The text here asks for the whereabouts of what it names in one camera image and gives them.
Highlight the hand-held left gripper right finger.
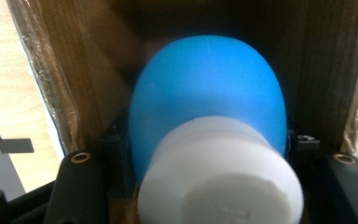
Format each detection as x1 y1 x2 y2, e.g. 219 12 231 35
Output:
286 126 358 224

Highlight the blue bottle with white cap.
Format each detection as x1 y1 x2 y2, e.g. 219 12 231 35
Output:
128 35 305 224

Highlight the blue cardboard box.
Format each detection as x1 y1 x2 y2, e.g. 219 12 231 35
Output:
6 0 358 224

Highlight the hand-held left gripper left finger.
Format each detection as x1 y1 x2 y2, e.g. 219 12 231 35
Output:
42 124 138 224

